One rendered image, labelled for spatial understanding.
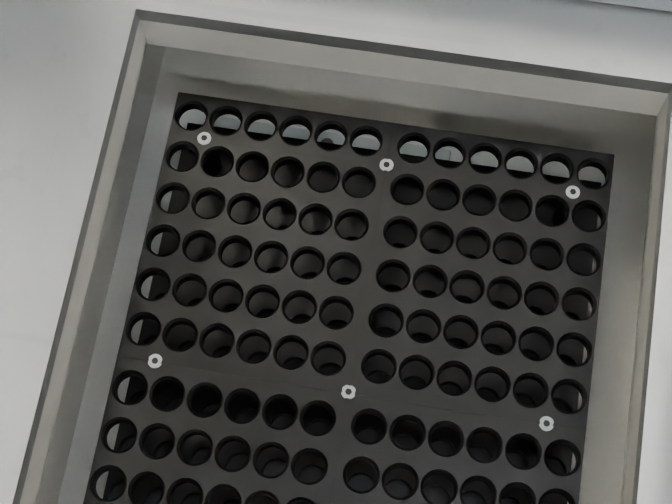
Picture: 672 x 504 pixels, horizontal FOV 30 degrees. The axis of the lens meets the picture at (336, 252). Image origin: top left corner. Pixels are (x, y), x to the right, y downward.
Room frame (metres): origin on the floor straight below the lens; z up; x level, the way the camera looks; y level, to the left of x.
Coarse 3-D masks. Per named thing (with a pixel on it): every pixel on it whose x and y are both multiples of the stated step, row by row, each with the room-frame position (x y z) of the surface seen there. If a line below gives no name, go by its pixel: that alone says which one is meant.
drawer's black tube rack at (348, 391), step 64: (192, 128) 0.23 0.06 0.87; (192, 192) 0.19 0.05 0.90; (256, 192) 0.19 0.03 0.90; (320, 192) 0.18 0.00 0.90; (384, 192) 0.18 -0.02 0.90; (448, 192) 0.20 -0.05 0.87; (512, 192) 0.18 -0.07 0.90; (576, 192) 0.18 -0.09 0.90; (192, 256) 0.17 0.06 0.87; (256, 256) 0.16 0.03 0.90; (320, 256) 0.16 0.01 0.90; (384, 256) 0.16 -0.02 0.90; (448, 256) 0.16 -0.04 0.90; (512, 256) 0.16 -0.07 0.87; (576, 256) 0.16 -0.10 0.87; (128, 320) 0.14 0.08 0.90; (192, 320) 0.14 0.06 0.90; (256, 320) 0.13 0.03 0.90; (320, 320) 0.13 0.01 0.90; (384, 320) 0.14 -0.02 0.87; (448, 320) 0.13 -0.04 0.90; (512, 320) 0.13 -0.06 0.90; (576, 320) 0.13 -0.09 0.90; (128, 384) 0.12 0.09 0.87; (192, 384) 0.11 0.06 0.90; (256, 384) 0.11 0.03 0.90; (320, 384) 0.11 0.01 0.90; (384, 384) 0.11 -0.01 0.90; (448, 384) 0.11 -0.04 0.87; (512, 384) 0.10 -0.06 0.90; (576, 384) 0.10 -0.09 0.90; (128, 448) 0.09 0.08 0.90; (192, 448) 0.09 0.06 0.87; (256, 448) 0.09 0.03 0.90; (320, 448) 0.08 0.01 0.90; (384, 448) 0.08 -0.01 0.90; (448, 448) 0.09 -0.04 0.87; (512, 448) 0.08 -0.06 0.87; (576, 448) 0.08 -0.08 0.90
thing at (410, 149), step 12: (216, 120) 0.24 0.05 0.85; (228, 120) 0.24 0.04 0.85; (264, 132) 0.24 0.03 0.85; (288, 132) 0.24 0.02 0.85; (300, 132) 0.24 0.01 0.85; (324, 132) 0.23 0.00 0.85; (360, 144) 0.23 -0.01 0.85; (372, 144) 0.23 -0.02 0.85; (408, 144) 0.23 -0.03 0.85; (444, 156) 0.22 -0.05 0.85
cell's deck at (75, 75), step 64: (0, 0) 0.25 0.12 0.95; (64, 0) 0.25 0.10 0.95; (128, 0) 0.25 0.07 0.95; (192, 0) 0.25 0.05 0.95; (256, 0) 0.25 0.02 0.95; (320, 0) 0.24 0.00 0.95; (384, 0) 0.24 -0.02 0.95; (448, 0) 0.24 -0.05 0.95; (512, 0) 0.24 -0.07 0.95; (576, 0) 0.24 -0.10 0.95; (0, 64) 0.23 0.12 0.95; (64, 64) 0.22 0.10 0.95; (128, 64) 0.23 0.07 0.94; (320, 64) 0.23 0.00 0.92; (384, 64) 0.22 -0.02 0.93; (448, 64) 0.22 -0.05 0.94; (512, 64) 0.21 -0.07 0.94; (576, 64) 0.21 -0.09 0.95; (640, 64) 0.21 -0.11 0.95; (0, 128) 0.20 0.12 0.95; (64, 128) 0.20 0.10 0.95; (0, 192) 0.17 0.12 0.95; (64, 192) 0.17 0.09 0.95; (0, 256) 0.15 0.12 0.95; (64, 256) 0.15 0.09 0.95; (0, 320) 0.13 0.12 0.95; (64, 320) 0.13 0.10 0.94; (640, 320) 0.12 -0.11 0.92; (0, 384) 0.10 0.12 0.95; (64, 384) 0.11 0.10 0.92; (640, 384) 0.09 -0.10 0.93; (0, 448) 0.08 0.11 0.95; (640, 448) 0.07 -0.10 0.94
